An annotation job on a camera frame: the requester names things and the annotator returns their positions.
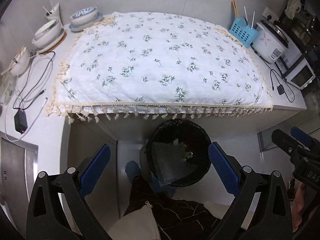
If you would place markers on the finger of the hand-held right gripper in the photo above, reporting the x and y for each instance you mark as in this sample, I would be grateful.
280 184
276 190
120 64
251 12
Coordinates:
301 135
285 142

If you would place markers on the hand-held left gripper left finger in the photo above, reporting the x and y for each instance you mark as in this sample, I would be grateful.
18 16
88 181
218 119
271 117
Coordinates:
95 170

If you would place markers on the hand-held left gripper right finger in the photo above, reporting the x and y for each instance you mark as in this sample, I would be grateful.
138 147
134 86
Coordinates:
223 170

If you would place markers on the green and white carton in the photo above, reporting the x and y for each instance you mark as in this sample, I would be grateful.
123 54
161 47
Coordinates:
182 147

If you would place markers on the clear bubble wrap sheet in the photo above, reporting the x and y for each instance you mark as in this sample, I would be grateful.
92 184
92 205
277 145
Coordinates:
170 162

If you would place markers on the black trash bin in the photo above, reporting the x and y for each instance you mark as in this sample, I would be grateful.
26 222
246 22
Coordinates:
165 132

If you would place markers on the person's right hand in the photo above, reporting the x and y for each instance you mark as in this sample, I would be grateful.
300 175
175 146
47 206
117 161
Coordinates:
301 205

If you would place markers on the blue slipper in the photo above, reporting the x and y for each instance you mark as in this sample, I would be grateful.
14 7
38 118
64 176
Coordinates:
132 170
160 187

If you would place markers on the small black puck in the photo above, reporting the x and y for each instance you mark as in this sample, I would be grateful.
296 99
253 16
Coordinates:
281 90

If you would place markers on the person's white jacket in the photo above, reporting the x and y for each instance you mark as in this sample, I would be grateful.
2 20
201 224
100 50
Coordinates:
135 222

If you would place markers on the person's dark patterned pants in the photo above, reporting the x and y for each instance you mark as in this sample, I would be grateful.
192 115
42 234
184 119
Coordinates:
175 217

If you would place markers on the stainless steel sink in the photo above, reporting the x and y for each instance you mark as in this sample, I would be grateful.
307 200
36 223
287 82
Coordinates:
15 170

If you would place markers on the black charger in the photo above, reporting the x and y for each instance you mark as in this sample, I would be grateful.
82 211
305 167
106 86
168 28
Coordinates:
20 122

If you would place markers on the white floral rice cooker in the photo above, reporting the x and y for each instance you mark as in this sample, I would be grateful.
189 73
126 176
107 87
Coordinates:
267 42

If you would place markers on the dark kitchen rack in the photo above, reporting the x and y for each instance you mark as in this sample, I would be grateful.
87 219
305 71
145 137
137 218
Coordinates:
305 30

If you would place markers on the blue utensil holder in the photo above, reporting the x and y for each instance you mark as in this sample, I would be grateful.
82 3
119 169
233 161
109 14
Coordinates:
241 32

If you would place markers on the white plastic straw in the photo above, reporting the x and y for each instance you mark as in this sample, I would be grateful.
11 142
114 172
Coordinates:
253 20
246 16

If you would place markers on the cream lace cloth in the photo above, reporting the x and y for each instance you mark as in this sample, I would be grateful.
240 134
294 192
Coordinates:
293 6

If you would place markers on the round wooden board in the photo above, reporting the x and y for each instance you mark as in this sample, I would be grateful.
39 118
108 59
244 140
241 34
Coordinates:
58 45

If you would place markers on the white floral tablecloth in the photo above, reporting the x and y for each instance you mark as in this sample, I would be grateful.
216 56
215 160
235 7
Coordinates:
162 55

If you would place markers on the small white bowl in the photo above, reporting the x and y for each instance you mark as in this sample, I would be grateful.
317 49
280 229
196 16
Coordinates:
17 62

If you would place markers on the wooden chopstick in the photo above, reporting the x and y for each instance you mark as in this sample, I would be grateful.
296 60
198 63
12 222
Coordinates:
234 8

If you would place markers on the large white bowl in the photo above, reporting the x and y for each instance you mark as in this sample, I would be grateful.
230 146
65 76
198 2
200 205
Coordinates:
46 35

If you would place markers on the stack of bowls and plates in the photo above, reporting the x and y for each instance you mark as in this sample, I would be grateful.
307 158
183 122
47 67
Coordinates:
96 21

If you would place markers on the blue and white bowl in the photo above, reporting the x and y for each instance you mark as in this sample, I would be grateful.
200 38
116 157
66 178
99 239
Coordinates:
83 16

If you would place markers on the white cup with sticks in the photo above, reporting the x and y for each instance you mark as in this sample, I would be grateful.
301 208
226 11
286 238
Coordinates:
53 13

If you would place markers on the white wall socket with plug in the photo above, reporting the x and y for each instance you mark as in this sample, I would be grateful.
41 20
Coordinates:
270 13

